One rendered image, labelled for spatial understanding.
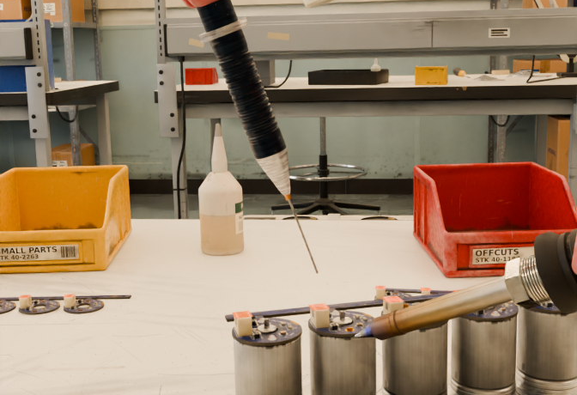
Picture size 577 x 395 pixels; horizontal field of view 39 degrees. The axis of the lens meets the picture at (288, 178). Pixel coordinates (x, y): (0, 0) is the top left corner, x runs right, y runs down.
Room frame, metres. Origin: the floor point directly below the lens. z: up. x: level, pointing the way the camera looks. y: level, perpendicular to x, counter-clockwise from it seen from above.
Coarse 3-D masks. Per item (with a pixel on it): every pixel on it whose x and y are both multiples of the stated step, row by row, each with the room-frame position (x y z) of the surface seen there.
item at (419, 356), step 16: (400, 336) 0.28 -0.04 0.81; (416, 336) 0.28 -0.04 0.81; (432, 336) 0.28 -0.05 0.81; (384, 352) 0.28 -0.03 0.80; (400, 352) 0.28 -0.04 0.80; (416, 352) 0.28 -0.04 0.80; (432, 352) 0.28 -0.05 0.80; (384, 368) 0.28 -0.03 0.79; (400, 368) 0.28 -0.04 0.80; (416, 368) 0.28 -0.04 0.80; (432, 368) 0.28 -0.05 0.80; (384, 384) 0.28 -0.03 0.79; (400, 384) 0.28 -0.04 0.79; (416, 384) 0.28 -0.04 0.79; (432, 384) 0.28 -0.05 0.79
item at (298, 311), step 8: (408, 296) 0.31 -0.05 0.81; (416, 296) 0.31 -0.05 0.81; (424, 296) 0.31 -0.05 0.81; (432, 296) 0.31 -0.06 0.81; (336, 304) 0.30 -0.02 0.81; (344, 304) 0.30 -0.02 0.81; (352, 304) 0.30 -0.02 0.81; (360, 304) 0.30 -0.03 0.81; (368, 304) 0.30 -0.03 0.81; (376, 304) 0.30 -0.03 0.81; (256, 312) 0.29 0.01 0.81; (264, 312) 0.29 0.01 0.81; (272, 312) 0.29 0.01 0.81; (280, 312) 0.29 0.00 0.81; (288, 312) 0.29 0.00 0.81; (296, 312) 0.29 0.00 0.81; (304, 312) 0.29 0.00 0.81; (232, 320) 0.29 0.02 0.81
